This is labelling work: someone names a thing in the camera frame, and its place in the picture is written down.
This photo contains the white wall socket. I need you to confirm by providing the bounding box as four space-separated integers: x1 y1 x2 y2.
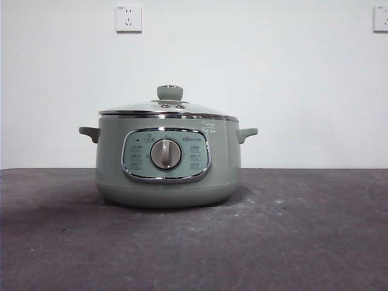
373 5 388 33
115 4 142 33

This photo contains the glass lid with green knob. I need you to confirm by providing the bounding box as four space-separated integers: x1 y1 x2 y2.
98 84 239 121

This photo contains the pale green electric pot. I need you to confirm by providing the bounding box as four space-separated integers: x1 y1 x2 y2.
78 116 259 209

